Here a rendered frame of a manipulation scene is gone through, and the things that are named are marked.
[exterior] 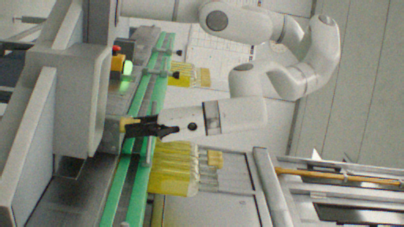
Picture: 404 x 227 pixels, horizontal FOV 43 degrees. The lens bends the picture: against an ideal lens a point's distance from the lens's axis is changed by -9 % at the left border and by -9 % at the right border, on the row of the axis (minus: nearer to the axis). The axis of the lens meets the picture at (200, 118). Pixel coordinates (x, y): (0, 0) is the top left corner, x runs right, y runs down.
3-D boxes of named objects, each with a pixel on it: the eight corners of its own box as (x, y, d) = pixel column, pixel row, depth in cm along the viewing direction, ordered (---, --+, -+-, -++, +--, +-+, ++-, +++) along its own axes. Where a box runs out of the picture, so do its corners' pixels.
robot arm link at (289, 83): (283, 94, 141) (224, 120, 129) (278, 46, 137) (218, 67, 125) (308, 100, 135) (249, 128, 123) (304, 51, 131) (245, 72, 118)
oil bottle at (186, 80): (148, 83, 251) (210, 91, 252) (150, 71, 249) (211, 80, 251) (149, 80, 256) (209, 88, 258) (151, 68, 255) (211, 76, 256)
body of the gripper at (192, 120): (213, 142, 116) (159, 148, 116) (211, 127, 126) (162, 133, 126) (208, 108, 114) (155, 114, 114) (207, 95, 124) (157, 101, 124)
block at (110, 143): (91, 152, 134) (119, 156, 134) (95, 116, 131) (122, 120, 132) (94, 147, 137) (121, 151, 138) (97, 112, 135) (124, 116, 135)
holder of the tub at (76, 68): (51, 176, 116) (84, 182, 116) (59, 54, 108) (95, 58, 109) (66, 150, 132) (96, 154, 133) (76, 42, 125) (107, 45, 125)
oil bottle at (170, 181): (114, 187, 137) (198, 199, 138) (116, 168, 135) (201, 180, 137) (117, 179, 142) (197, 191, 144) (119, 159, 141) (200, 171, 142)
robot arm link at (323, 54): (258, 63, 145) (276, 20, 134) (307, 46, 157) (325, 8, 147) (299, 104, 138) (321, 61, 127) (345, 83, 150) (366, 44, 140)
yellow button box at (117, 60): (97, 76, 170) (120, 80, 171) (100, 53, 168) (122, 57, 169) (101, 72, 177) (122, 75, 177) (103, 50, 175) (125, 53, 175)
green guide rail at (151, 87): (124, 125, 137) (155, 130, 137) (124, 121, 136) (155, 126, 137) (162, 32, 305) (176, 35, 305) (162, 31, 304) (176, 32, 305)
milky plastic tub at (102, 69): (54, 154, 114) (91, 161, 115) (61, 53, 108) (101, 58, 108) (69, 130, 131) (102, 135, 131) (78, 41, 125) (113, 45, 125)
